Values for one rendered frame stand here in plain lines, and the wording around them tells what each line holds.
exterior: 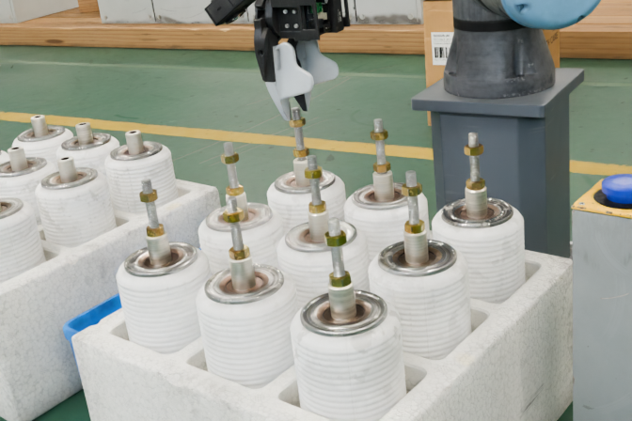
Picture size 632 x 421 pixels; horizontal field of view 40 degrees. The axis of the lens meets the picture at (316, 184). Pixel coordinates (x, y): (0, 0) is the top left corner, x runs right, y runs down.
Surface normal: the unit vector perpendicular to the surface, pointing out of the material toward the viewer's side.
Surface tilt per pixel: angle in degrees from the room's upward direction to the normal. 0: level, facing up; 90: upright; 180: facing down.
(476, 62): 72
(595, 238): 90
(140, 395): 90
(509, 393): 90
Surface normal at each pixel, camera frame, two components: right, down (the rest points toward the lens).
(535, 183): 0.23, 0.32
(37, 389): 0.78, 0.14
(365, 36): -0.52, 0.36
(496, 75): -0.24, 0.07
